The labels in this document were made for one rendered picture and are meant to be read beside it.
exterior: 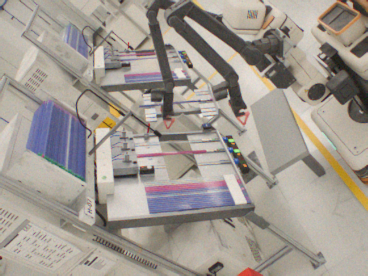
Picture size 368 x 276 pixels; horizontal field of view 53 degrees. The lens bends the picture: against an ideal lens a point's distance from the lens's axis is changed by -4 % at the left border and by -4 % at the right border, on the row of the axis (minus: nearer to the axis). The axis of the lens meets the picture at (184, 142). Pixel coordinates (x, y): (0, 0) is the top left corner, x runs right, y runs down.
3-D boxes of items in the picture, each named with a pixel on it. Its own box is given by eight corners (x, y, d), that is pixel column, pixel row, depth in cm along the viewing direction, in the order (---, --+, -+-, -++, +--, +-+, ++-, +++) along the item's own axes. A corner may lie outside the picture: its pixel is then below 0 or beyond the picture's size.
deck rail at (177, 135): (215, 137, 244) (217, 129, 241) (216, 139, 243) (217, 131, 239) (103, 144, 230) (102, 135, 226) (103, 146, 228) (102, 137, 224)
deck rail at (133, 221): (252, 212, 190) (253, 204, 186) (253, 215, 188) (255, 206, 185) (108, 227, 175) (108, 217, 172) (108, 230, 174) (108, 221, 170)
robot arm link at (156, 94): (173, 83, 202) (171, 79, 209) (152, 82, 200) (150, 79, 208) (172, 104, 206) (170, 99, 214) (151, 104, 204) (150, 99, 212)
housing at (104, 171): (110, 147, 229) (109, 127, 221) (115, 202, 190) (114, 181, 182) (96, 148, 228) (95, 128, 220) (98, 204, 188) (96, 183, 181)
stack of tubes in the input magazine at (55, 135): (86, 123, 215) (46, 96, 200) (85, 181, 174) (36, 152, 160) (72, 137, 218) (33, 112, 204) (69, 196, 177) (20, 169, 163)
